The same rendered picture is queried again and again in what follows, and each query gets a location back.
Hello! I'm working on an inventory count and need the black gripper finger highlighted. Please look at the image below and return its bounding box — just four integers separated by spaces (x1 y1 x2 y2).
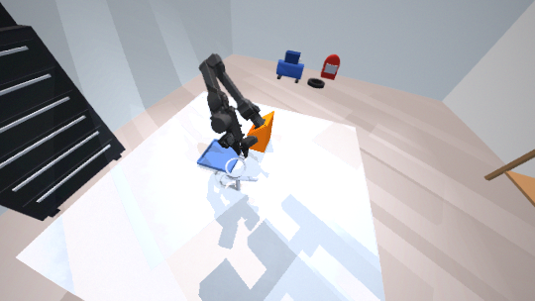
230 143 241 155
238 146 249 158

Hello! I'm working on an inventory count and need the blue tray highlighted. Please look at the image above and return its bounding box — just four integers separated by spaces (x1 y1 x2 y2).
196 139 239 173

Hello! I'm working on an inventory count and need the grey metal ring with small tab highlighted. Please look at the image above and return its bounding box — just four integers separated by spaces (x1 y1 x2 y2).
225 152 247 177

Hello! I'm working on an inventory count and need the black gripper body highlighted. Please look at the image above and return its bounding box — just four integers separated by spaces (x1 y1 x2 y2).
225 123 258 148

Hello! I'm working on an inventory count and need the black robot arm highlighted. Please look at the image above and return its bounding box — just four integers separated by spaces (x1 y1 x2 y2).
198 53 266 149

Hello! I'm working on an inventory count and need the grey metal t-shaped stake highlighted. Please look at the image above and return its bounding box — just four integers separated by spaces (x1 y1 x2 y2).
224 175 258 192

